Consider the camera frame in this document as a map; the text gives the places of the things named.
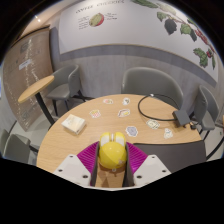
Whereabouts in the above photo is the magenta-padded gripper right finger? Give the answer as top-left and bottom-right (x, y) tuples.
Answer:
(123, 141), (173, 188)

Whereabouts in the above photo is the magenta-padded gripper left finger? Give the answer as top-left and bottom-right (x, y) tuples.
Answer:
(53, 141), (101, 188)

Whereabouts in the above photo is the yellow computer mouse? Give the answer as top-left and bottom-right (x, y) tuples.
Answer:
(98, 131), (129, 170)

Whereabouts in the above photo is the small white box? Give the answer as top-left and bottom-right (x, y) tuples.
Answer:
(60, 113), (87, 135)

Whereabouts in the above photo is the flat black device box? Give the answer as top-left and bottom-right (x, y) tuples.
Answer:
(171, 109), (192, 128)

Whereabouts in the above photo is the grey upholstered chair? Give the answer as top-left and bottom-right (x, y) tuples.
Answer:
(45, 64), (96, 118)
(0, 129), (33, 164)
(191, 84), (221, 141)
(120, 66), (184, 109)

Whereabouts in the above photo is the small round wooden side table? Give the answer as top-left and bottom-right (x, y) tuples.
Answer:
(17, 74), (56, 126)

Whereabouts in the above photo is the black plug with cable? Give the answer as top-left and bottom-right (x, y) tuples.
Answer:
(189, 121), (203, 132)

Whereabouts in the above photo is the thin black looped cable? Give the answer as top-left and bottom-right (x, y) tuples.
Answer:
(137, 93), (183, 122)

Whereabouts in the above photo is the wooden wall board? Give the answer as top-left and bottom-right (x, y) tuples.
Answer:
(2, 28), (56, 133)

